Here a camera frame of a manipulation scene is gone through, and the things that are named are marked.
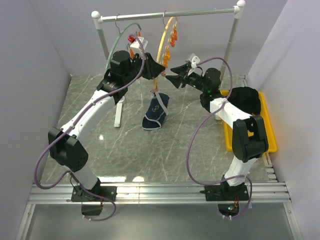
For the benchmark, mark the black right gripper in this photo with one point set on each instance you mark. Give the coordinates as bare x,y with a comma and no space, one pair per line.
177,80

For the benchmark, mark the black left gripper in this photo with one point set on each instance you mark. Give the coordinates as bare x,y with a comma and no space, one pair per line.
153,69

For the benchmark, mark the yellow clip hanger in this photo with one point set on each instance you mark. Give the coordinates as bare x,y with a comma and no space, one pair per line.
168,39

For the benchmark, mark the navy blue underwear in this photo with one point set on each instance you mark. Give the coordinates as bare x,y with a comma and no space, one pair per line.
155,116

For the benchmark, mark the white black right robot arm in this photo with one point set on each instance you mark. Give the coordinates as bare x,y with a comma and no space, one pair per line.
249,134

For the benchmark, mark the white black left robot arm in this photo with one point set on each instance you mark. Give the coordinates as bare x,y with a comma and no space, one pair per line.
66,144

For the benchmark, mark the green clip hanger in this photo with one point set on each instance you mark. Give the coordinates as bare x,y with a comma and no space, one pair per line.
115,43

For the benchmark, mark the black garment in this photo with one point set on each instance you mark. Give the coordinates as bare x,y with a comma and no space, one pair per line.
246,99

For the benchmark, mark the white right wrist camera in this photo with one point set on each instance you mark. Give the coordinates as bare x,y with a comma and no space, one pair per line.
193,62

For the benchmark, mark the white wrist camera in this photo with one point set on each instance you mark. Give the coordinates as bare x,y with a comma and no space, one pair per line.
193,62
135,47

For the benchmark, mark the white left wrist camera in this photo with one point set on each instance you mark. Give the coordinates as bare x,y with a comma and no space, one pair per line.
135,47

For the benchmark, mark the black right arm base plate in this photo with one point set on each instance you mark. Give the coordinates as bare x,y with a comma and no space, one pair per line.
222,193

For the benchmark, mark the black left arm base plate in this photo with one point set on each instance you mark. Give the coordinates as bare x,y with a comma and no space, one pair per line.
92,200

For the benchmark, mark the aluminium rail frame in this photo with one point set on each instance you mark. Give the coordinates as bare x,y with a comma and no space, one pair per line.
160,211

